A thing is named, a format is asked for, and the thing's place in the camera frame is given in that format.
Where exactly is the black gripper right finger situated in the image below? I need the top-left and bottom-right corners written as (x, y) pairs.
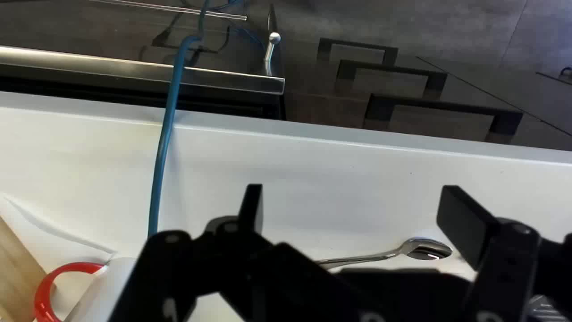
top-left (437, 185), bottom-right (572, 322)

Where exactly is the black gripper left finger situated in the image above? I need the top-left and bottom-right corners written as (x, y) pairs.
top-left (110, 183), bottom-right (372, 322)

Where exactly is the white mug red interior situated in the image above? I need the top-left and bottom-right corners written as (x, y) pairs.
top-left (33, 257), bottom-right (142, 322)

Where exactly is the metal spoon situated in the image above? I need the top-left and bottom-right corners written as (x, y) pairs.
top-left (319, 237), bottom-right (455, 271)

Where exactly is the wooden packet box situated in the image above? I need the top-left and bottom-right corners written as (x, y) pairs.
top-left (0, 216), bottom-right (49, 322)

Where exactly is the thin blue-green power cable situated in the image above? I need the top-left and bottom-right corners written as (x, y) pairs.
top-left (147, 0), bottom-right (253, 241)

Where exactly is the black drawer handle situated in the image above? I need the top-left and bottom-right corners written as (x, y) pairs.
top-left (363, 94), bottom-right (526, 146)
top-left (317, 38), bottom-right (399, 69)
top-left (335, 58), bottom-right (449, 103)

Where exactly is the long steel cabinet handle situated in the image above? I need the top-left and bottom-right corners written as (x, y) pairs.
top-left (0, 46), bottom-right (288, 97)

